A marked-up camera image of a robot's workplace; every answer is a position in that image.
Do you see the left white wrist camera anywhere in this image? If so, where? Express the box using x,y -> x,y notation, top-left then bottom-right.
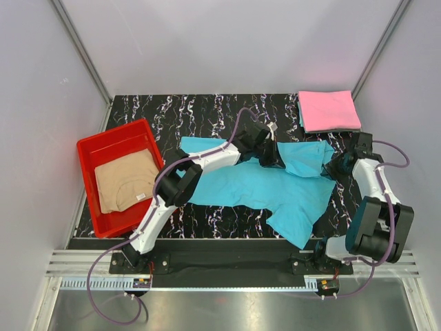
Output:
267,121 -> 278,141

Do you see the teal folded t shirt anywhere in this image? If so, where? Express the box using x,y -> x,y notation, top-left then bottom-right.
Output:
298,102 -> 304,128

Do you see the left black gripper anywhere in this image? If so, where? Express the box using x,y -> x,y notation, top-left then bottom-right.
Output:
252,138 -> 285,170

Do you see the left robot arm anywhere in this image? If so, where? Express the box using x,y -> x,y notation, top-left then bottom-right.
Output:
122,122 -> 285,273

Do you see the pink folded t shirt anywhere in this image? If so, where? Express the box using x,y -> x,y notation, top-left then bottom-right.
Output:
298,90 -> 361,130

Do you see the turquoise t shirt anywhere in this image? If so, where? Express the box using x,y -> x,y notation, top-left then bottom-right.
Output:
189,141 -> 336,248

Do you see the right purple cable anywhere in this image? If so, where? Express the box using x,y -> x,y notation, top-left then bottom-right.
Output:
285,139 -> 411,301

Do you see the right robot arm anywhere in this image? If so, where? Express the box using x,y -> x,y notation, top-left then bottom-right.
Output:
312,132 -> 414,274

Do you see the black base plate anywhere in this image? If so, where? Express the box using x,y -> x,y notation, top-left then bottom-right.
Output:
68,237 -> 356,290

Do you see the beige folded t shirt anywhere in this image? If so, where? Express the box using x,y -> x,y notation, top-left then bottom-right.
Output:
94,149 -> 159,214

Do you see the aluminium rail frame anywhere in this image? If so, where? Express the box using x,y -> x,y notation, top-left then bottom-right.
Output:
44,130 -> 421,293

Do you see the red plastic bin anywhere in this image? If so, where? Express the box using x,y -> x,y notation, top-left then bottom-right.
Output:
77,119 -> 164,239

